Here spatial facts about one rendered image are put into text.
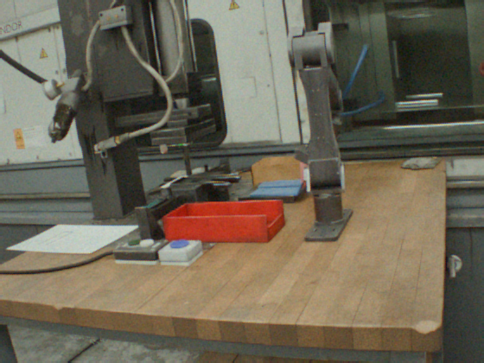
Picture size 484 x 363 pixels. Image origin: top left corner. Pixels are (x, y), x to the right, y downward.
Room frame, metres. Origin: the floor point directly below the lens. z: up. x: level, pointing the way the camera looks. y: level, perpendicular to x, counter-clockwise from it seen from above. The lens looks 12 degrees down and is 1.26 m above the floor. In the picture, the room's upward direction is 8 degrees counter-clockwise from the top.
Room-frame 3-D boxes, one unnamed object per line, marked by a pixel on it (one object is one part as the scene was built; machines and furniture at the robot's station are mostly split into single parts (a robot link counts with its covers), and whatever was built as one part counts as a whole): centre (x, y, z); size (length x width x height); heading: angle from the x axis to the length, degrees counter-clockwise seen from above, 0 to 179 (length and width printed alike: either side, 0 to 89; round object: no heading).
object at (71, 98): (1.41, 0.42, 1.25); 0.19 x 0.07 x 0.19; 156
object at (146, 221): (1.18, 0.21, 0.95); 0.06 x 0.03 x 0.09; 156
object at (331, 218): (1.10, -0.19, 0.94); 0.20 x 0.07 x 0.08; 156
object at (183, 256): (1.02, 0.14, 0.90); 0.07 x 0.07 x 0.06; 66
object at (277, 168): (1.59, -0.18, 0.93); 0.25 x 0.13 x 0.08; 66
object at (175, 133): (1.42, 0.19, 1.22); 0.26 x 0.18 x 0.30; 66
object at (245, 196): (1.45, -0.10, 0.91); 0.17 x 0.16 x 0.02; 156
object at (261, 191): (1.40, -0.11, 0.94); 0.15 x 0.07 x 0.03; 63
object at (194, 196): (1.41, 0.11, 0.94); 0.20 x 0.10 x 0.07; 156
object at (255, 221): (1.16, 0.04, 0.93); 0.25 x 0.12 x 0.06; 66
